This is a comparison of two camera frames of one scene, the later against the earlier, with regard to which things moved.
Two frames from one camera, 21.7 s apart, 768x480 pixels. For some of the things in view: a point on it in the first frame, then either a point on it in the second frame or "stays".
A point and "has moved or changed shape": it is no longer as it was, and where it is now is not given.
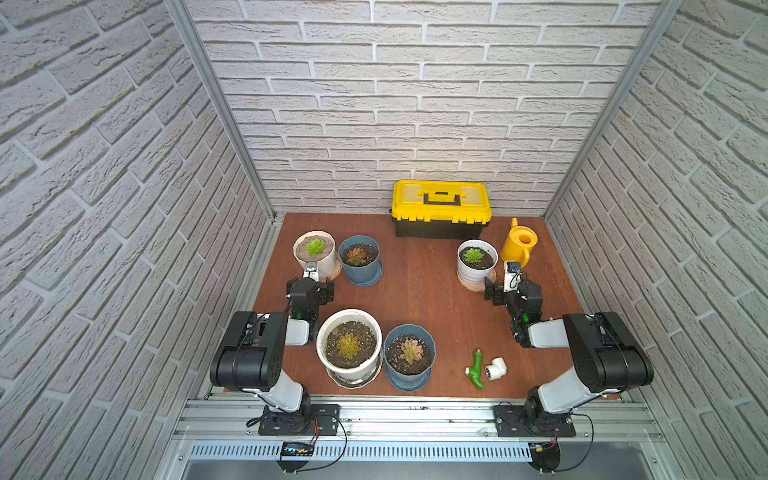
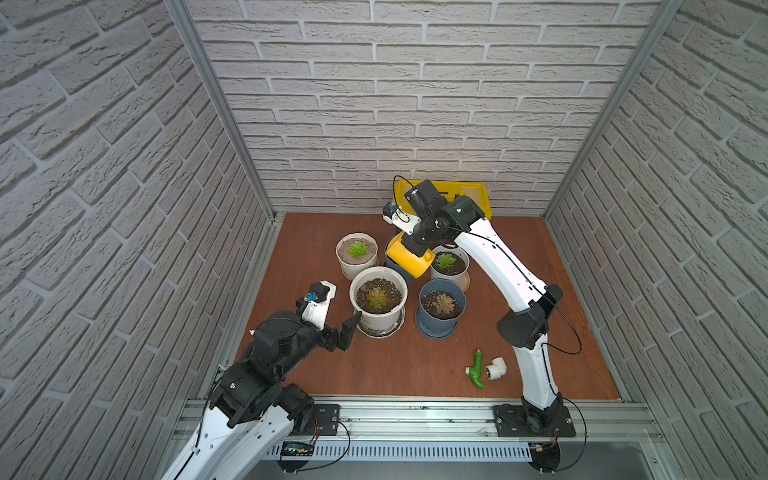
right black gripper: x=498 y=299 to x=408 y=240
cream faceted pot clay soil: x=314 y=246 to x=356 y=252
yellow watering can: x=518 y=242 to x=411 y=260
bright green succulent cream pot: x=315 y=247 to x=357 y=249
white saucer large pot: x=358 y=385 to x=377 y=334
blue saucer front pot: x=409 y=373 to x=435 y=328
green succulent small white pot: x=473 y=255 to x=445 y=260
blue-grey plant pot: x=409 y=354 to x=442 y=302
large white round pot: x=349 y=341 to x=379 y=293
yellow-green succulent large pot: x=348 y=345 to x=377 y=297
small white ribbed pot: x=476 y=258 has moved or changed shape
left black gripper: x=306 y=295 to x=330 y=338
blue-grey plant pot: x=359 y=255 to x=389 y=262
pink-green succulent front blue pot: x=412 y=351 to x=443 y=304
